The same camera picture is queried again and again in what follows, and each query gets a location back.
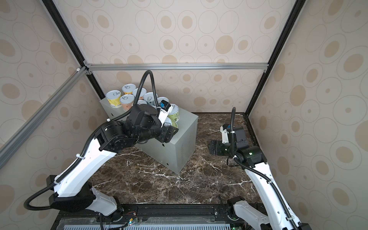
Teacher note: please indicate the black right corner post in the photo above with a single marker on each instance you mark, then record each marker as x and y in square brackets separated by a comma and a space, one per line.
[290, 22]

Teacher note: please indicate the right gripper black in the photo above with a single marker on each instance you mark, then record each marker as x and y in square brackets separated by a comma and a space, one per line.
[218, 147]

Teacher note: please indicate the small yellow label can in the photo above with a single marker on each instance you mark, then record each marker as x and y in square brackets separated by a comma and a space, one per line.
[128, 88]

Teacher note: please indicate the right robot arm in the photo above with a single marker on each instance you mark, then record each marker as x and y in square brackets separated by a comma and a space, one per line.
[261, 181]

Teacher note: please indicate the grey metal cabinet box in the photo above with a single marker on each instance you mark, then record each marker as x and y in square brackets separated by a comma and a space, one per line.
[178, 143]

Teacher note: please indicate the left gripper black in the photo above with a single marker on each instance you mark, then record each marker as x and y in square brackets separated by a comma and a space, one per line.
[167, 132]

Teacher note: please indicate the aluminium left side rail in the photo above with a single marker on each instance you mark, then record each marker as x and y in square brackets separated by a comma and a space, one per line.
[17, 140]

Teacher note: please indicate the black corner post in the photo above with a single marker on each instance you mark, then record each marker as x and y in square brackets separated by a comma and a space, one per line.
[290, 22]
[71, 42]

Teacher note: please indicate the blue label can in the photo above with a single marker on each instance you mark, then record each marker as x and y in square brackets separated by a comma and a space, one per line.
[141, 102]
[149, 98]

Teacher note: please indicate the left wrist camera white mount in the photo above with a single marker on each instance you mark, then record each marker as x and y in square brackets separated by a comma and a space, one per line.
[165, 109]

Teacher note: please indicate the horizontal aluminium back rail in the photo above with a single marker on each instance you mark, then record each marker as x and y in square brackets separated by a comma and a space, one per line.
[177, 67]

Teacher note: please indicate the tall yellow label can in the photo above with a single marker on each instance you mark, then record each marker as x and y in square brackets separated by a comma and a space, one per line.
[113, 98]

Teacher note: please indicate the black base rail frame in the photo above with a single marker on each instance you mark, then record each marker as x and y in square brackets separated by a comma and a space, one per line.
[155, 217]

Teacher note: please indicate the black left corner post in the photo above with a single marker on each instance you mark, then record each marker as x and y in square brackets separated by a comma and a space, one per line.
[71, 42]

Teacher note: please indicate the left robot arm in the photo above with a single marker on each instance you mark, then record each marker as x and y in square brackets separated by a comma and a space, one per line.
[71, 190]

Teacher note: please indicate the green label can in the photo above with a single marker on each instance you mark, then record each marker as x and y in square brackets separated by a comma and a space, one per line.
[174, 115]

